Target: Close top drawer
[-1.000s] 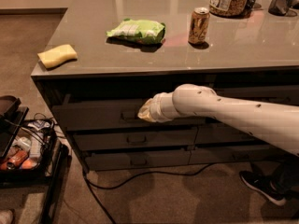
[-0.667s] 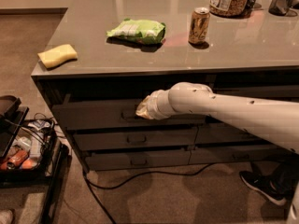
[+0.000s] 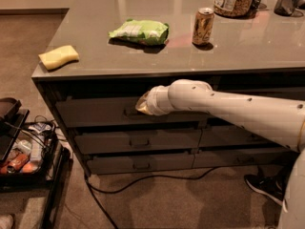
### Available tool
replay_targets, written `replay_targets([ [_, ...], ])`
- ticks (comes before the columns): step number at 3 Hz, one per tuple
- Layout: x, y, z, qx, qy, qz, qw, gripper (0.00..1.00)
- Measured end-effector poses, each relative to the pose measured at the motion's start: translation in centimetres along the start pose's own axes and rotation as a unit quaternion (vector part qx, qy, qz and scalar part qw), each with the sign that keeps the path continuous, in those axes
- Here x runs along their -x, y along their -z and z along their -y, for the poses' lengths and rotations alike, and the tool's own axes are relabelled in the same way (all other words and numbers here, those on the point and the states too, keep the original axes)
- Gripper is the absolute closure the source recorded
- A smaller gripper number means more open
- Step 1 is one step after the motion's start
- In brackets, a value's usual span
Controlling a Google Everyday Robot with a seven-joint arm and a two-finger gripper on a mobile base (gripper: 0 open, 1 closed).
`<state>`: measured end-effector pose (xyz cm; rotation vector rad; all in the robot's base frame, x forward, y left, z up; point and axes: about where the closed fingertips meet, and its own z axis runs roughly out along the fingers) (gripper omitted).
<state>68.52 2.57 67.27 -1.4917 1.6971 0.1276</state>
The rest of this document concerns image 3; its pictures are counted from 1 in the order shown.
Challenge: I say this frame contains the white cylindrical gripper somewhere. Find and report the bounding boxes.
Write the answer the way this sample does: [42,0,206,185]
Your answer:
[135,85,177,115]

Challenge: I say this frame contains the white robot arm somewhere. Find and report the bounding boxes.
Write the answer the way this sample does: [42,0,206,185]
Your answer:
[135,79,305,229]

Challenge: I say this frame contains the grey counter cabinet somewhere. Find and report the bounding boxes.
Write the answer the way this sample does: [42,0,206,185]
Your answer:
[32,0,305,175]

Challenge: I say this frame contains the green snack bag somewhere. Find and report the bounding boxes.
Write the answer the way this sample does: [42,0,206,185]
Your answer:
[109,19,169,46]

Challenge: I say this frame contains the yellow sponge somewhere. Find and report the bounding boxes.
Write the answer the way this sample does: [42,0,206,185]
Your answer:
[38,45,79,71]

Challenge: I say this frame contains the gold drink can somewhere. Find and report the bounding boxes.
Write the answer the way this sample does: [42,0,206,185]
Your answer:
[193,8,214,46]

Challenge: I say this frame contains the black cart with clutter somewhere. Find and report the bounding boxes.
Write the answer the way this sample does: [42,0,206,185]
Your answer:
[0,97,70,229]

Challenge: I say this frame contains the black sneaker with white sole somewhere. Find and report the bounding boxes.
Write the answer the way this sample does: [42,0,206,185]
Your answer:
[244,175,284,206]

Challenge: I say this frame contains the white shoe tip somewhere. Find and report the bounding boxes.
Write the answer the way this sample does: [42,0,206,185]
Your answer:
[0,215,14,229]

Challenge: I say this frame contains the black floor cable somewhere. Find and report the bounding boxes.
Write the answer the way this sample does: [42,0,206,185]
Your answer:
[83,164,287,229]

